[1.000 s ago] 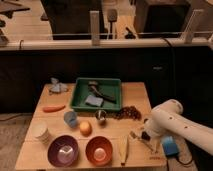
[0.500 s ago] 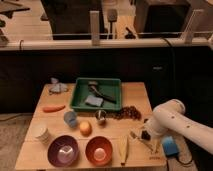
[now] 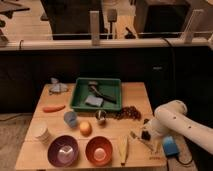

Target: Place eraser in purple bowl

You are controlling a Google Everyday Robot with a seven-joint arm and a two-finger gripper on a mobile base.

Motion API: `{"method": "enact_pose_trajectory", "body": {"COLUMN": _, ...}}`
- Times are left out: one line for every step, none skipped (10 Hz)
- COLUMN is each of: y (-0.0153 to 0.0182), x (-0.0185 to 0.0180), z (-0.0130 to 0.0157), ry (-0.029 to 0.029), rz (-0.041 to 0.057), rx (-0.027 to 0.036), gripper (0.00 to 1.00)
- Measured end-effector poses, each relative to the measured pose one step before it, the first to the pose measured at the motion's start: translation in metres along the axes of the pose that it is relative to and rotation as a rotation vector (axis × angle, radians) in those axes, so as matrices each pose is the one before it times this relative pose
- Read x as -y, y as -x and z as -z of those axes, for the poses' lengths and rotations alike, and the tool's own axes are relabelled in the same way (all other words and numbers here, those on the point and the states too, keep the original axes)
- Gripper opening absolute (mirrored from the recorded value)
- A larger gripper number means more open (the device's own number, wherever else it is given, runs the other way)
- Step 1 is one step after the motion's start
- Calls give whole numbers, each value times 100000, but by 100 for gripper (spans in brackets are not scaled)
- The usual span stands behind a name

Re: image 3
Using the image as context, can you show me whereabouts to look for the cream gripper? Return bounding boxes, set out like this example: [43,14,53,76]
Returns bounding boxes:
[142,120,161,141]

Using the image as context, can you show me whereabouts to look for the black eraser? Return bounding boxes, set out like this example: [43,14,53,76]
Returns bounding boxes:
[141,131,151,140]

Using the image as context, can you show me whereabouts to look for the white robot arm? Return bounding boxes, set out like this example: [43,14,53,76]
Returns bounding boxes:
[142,100,213,155]

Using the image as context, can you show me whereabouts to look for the orange bowl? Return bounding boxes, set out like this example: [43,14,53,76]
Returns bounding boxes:
[85,136,113,166]

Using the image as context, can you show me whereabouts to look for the purple bowl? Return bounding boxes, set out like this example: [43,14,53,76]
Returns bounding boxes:
[47,135,79,167]

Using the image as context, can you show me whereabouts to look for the blue object on floor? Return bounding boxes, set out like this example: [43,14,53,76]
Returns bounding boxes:
[163,136,179,157]

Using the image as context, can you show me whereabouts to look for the metal fork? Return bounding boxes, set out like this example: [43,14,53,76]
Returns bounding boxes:
[130,131,158,154]

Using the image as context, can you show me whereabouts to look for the dark grape bunch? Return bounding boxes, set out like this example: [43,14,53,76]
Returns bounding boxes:
[115,106,141,120]

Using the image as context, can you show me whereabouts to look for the yellow banana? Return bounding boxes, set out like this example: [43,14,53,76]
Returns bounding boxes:
[118,136,128,166]

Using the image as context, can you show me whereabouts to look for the small metal cup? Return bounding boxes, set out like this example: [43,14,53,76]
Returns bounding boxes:
[95,110,106,125]

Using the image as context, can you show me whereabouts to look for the green plastic tray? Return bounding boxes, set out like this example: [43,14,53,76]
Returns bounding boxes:
[70,77,122,112]

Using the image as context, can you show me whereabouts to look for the yellow orange fruit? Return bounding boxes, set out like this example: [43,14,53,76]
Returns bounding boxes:
[79,121,92,136]

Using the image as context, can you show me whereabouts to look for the dark brush in tray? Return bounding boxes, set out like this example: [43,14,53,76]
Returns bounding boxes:
[88,81,116,103]

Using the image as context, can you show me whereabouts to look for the blue cup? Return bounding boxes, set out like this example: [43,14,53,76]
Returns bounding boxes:
[64,111,77,128]

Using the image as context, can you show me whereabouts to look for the blue grey crumpled cloth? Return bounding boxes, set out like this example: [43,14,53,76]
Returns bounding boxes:
[49,78,68,94]

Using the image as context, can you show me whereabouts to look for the white paper cup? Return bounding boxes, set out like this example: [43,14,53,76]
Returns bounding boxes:
[32,122,51,143]

